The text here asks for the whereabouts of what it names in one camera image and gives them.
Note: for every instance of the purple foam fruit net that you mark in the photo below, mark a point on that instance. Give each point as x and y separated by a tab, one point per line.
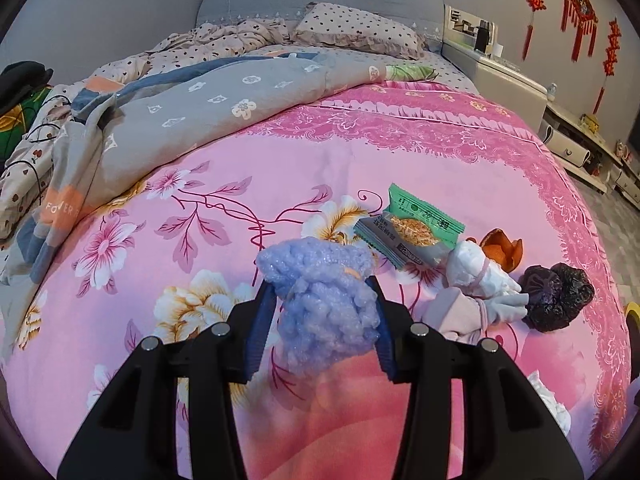
320	305

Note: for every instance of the low white TV stand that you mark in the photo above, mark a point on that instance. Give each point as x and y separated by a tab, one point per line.
580	137

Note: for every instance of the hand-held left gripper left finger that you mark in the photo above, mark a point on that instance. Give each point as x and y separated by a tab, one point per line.
260	330

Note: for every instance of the grey patterned quilt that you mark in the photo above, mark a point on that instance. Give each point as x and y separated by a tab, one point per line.
210	100

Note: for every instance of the pink floral bedsheet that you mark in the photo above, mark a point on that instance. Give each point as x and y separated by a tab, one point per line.
200	260

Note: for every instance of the white low tv cabinet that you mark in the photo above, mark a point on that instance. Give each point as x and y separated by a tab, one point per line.
630	180

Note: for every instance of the white tissue wad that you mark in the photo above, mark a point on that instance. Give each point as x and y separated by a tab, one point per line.
547	395

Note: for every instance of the beige heart print quilt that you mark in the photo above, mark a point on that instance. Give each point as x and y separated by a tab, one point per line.
235	37

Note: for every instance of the yellow pot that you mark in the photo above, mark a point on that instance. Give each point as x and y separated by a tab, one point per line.
590	122

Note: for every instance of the black thermos bottle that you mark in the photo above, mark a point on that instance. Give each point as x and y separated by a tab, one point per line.
481	37

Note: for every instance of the green leaf print bag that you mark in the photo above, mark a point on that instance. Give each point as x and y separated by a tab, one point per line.
20	117

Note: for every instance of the yellow rimmed trash bin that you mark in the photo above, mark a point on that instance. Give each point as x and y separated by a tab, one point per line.
633	311

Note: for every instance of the polka dot pillow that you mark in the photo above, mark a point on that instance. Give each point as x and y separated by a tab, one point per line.
355	27

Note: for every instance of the small white bottle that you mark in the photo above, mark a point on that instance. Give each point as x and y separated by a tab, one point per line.
551	91

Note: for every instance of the black folded cloth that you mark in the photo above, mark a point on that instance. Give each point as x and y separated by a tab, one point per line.
20	77

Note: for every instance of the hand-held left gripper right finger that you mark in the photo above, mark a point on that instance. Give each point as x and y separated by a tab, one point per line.
387	340

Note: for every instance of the white cloth bundle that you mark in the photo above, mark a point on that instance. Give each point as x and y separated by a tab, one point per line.
475	270

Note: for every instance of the green snack packet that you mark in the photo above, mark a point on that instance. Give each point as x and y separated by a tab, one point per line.
430	210

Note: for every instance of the white bedside cabinet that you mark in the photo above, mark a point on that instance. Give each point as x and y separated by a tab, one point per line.
505	85

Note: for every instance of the pale pink cloth bundle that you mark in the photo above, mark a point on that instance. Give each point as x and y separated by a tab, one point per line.
452	312

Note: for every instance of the small black plastic bag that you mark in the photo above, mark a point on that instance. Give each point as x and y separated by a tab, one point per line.
560	295

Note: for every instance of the orange peel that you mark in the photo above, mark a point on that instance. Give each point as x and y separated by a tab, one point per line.
500	249

